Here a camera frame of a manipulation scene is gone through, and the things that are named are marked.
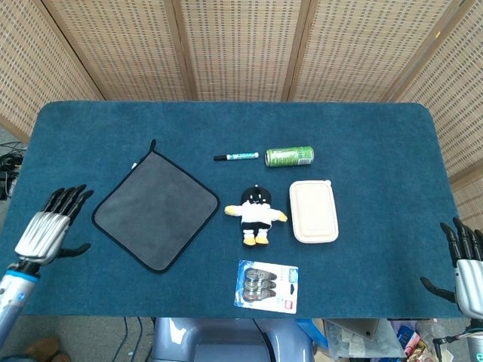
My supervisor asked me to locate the small blue printed box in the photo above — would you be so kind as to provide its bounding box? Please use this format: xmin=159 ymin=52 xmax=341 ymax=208
xmin=392 ymin=324 xmax=420 ymax=348

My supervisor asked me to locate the green drink can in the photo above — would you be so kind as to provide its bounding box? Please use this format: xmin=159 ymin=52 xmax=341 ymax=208
xmin=264 ymin=146 xmax=315 ymax=168

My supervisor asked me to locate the grey cloth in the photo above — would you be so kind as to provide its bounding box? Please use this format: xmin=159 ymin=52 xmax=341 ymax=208
xmin=91 ymin=139 xmax=221 ymax=274

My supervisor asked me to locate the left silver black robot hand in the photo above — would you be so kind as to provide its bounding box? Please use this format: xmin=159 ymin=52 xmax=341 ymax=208
xmin=14 ymin=183 xmax=94 ymax=267

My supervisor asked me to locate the grey-blue robot torso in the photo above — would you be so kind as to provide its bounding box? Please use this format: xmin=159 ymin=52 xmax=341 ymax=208
xmin=150 ymin=317 xmax=315 ymax=362

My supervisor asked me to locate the black white penguin plush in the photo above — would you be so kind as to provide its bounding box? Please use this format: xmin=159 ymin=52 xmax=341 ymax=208
xmin=223 ymin=183 xmax=288 ymax=249

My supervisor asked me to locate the battery blister pack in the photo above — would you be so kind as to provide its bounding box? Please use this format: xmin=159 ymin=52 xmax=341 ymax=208
xmin=233 ymin=259 xmax=300 ymax=315

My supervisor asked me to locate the brown shoe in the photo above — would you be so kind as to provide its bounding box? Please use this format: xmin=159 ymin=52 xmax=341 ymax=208
xmin=22 ymin=336 xmax=72 ymax=362

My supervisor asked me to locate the beige lidded lunch box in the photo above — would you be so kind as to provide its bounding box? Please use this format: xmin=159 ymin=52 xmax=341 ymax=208
xmin=288 ymin=179 xmax=340 ymax=244

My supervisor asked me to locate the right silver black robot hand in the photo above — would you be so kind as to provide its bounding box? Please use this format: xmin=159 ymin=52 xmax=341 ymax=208
xmin=420 ymin=216 xmax=483 ymax=320

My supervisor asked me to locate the whiteboard marker pen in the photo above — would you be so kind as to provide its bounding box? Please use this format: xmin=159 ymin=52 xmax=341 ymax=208
xmin=213 ymin=152 xmax=260 ymax=162

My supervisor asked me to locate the dark blue table mat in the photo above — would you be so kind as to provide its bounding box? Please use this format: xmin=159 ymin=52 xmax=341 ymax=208
xmin=0 ymin=100 xmax=481 ymax=320

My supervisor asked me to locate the woven bamboo folding screen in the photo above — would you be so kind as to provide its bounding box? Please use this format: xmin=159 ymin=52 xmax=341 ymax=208
xmin=0 ymin=0 xmax=483 ymax=227

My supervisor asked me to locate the black floor cable bundle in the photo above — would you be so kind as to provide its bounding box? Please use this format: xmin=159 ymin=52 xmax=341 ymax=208
xmin=0 ymin=141 xmax=28 ymax=201

